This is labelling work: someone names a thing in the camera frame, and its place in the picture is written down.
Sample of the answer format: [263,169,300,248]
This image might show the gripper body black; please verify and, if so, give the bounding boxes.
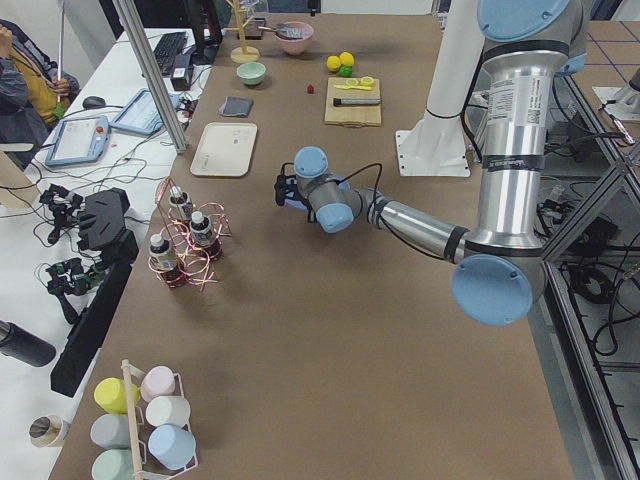
[274,162,303,208]

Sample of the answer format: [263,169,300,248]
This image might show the blue plate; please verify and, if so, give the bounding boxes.
[285,172,349,212]

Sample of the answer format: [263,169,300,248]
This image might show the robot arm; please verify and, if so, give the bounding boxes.
[274,1,591,326]

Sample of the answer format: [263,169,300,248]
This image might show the cream rabbit tray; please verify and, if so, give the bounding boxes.
[190,122,258,177]

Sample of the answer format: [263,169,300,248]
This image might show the grey folded cloth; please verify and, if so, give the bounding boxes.
[218,96,254,118]

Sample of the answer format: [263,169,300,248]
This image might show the drink bottle two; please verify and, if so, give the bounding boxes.
[189,210,222,261]

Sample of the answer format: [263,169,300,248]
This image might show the steel muddler black tip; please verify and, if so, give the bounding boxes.
[332,98,381,107]

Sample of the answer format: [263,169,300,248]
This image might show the wooden cutting board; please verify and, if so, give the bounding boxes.
[324,77,382,127]

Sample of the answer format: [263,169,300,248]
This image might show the drink bottle one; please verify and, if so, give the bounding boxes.
[169,185,193,222]

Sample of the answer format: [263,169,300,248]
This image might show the green bowl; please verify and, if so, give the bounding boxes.
[236,61,267,87]

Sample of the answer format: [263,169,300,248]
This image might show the yellow plastic knife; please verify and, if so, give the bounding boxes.
[333,84,373,92]

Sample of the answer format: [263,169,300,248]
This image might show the green lime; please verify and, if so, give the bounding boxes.
[338,66,352,77]

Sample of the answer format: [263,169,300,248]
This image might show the yellow lemon lower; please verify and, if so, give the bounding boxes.
[326,55,342,73]

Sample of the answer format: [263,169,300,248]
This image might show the yellow lemon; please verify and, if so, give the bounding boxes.
[338,51,355,67]
[326,55,342,73]

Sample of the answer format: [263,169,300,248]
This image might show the wooden cup tree stand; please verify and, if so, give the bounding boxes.
[223,0,260,64]

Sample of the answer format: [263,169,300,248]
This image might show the yellow lemon upper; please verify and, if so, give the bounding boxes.
[338,51,355,67]

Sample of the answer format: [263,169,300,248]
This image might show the drink bottle three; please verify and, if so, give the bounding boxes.
[149,233,185,288]

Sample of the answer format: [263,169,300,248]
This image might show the pink bowl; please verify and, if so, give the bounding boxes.
[275,21,315,55]

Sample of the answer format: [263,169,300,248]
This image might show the metal ice scoop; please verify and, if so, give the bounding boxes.
[258,23,306,40]

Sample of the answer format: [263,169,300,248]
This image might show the teach pendant far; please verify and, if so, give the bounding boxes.
[109,89,164,136]

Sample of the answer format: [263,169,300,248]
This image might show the teach pendant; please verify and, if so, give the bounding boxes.
[45,115,109,167]
[109,89,164,136]

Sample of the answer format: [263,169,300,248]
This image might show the black keyboard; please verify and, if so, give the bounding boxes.
[153,31,187,77]

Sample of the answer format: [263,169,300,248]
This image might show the computer mouse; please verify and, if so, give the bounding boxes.
[82,95,107,110]

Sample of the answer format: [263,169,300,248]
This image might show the teach pendant near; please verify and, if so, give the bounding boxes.
[45,115,109,167]

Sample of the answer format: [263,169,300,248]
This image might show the pink cup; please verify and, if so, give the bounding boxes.
[140,365,176,403]

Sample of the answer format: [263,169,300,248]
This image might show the white cup rack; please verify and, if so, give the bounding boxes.
[121,359,199,479]

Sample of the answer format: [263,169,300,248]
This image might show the white cup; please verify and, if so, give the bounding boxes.
[145,396,191,428]

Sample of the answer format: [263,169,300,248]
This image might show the person in jacket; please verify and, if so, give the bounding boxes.
[1,20,81,169]

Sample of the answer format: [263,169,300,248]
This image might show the yellow cup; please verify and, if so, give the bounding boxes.
[93,377,127,414]

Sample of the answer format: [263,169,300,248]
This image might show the blue cup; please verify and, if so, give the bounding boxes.
[148,424,196,470]

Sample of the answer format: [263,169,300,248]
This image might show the grey cup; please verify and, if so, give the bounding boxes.
[90,414,130,449]

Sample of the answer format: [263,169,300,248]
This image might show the black thermos bottle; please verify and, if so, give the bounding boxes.
[1,321,56,367]

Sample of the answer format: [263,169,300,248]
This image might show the mint cup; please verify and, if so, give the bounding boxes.
[91,449,134,480]

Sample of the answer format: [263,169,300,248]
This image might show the paper tape roll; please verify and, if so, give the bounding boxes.
[29,414,70,448]

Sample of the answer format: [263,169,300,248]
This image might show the copper wire bottle rack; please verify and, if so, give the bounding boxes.
[147,177,231,290]

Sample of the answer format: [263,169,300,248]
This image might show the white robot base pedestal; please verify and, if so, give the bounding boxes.
[396,0,484,177]

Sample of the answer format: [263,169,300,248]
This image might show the aluminium frame post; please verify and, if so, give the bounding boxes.
[113,0,187,154]

